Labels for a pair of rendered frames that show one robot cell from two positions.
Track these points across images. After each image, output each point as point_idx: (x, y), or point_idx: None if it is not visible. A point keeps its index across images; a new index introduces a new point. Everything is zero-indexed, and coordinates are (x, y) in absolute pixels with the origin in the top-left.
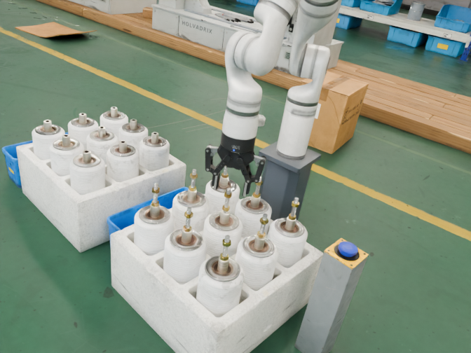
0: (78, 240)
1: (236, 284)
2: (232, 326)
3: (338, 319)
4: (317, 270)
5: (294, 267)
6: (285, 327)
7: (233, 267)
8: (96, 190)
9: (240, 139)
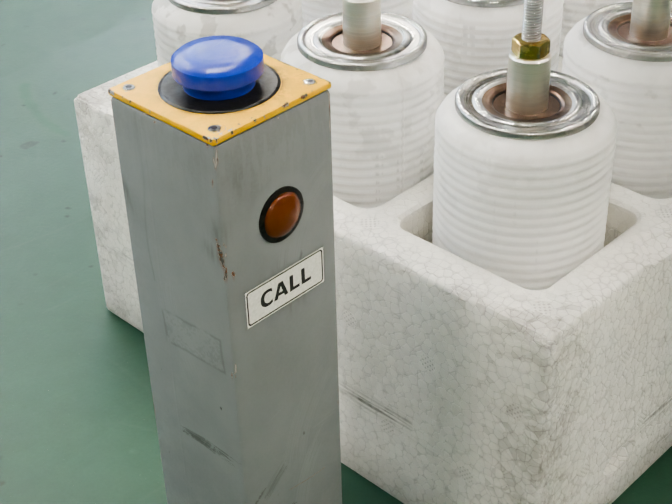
0: None
1: (167, 19)
2: (113, 133)
3: (192, 425)
4: (518, 405)
5: (404, 240)
6: (355, 490)
7: (229, 0)
8: None
9: None
